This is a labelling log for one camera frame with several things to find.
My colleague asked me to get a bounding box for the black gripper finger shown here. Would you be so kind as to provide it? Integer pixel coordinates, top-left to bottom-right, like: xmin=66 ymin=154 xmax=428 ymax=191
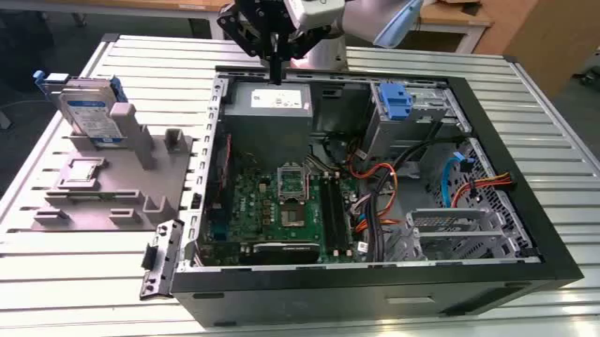
xmin=277 ymin=26 xmax=332 ymax=86
xmin=215 ymin=6 xmax=278 ymax=86

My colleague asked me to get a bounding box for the hard disk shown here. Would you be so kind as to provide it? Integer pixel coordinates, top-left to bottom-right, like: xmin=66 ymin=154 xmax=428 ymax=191
xmin=32 ymin=70 xmax=131 ymax=148

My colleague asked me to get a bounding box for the red orange power wire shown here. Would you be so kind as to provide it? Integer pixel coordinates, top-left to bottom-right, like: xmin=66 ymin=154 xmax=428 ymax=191
xmin=452 ymin=171 xmax=517 ymax=211

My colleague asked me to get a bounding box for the metal disk bay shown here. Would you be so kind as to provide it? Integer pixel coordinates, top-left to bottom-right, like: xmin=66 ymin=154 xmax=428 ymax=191
xmin=384 ymin=206 xmax=536 ymax=263

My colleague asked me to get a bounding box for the blue drive cage latch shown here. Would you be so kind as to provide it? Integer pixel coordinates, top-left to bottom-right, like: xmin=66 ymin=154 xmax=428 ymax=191
xmin=380 ymin=83 xmax=413 ymax=122

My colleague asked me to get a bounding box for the grey power supply unit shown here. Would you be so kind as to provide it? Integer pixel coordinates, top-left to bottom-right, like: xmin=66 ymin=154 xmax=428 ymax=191
xmin=221 ymin=82 xmax=314 ymax=168

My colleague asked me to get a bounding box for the metal optical drive cage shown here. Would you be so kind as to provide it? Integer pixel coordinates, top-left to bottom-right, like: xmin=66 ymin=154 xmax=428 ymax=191
xmin=364 ymin=81 xmax=473 ymax=163

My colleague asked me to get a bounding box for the metal socket cover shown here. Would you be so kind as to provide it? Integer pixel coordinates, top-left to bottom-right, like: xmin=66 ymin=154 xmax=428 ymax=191
xmin=276 ymin=163 xmax=313 ymax=205

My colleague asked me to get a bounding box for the black office chair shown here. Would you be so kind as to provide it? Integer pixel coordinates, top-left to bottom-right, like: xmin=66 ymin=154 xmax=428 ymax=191
xmin=0 ymin=10 xmax=55 ymax=94

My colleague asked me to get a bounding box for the grey parts rack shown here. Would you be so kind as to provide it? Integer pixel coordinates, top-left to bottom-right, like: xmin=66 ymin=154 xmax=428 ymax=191
xmin=30 ymin=103 xmax=199 ymax=232

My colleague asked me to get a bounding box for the green motherboard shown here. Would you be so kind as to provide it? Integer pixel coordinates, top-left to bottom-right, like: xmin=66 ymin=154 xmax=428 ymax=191
xmin=199 ymin=164 xmax=373 ymax=266

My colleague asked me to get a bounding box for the black RAM slot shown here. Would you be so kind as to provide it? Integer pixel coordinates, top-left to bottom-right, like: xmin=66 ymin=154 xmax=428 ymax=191
xmin=332 ymin=171 xmax=353 ymax=256
xmin=320 ymin=171 xmax=340 ymax=256

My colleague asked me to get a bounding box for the CPU socket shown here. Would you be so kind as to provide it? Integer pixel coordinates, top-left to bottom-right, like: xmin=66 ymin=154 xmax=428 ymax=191
xmin=280 ymin=205 xmax=312 ymax=230

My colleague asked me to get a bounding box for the silver CPU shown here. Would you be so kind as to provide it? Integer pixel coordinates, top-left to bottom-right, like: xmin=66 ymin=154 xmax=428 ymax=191
xmin=60 ymin=161 xmax=102 ymax=183

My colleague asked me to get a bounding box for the brown wooden cabinet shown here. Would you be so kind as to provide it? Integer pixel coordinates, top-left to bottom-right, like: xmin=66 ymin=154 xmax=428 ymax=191
xmin=473 ymin=0 xmax=600 ymax=101

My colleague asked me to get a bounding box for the green RAM stick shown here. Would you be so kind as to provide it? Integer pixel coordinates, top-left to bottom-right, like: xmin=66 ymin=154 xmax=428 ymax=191
xmin=68 ymin=194 xmax=118 ymax=204

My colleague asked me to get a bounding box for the black graphics card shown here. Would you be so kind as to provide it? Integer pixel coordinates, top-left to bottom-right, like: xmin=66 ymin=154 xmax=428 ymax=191
xmin=238 ymin=240 xmax=322 ymax=266

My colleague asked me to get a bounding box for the office chair wheel base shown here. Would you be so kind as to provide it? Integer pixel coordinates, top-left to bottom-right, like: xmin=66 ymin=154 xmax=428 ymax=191
xmin=572 ymin=48 xmax=600 ymax=86

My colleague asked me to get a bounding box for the hinged metal card retainer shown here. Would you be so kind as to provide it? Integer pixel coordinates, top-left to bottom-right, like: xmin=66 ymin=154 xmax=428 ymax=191
xmin=139 ymin=219 xmax=185 ymax=302

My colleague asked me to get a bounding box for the black open PC case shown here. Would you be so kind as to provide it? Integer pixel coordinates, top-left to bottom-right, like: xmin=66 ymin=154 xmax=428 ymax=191
xmin=169 ymin=65 xmax=586 ymax=327

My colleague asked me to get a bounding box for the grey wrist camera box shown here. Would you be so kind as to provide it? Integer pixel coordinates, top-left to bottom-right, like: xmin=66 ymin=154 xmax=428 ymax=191
xmin=284 ymin=0 xmax=349 ymax=33

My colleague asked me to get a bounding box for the thin red fan wire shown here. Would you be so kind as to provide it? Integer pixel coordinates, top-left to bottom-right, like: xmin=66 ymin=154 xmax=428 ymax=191
xmin=223 ymin=134 xmax=234 ymax=185

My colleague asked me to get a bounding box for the wooden desk white frame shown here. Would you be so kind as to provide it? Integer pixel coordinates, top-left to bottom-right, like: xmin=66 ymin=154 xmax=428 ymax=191
xmin=60 ymin=0 xmax=496 ymax=53

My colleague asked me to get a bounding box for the orange wire bundle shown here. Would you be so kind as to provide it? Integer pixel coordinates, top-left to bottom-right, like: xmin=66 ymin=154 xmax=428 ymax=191
xmin=348 ymin=136 xmax=403 ymax=234

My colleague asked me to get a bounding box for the blue data wire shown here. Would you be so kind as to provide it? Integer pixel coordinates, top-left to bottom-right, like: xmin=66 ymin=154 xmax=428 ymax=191
xmin=439 ymin=151 xmax=476 ymax=209

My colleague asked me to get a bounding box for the thick black cable bundle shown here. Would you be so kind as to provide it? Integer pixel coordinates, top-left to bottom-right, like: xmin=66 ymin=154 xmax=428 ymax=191
xmin=364 ymin=136 xmax=472 ymax=263

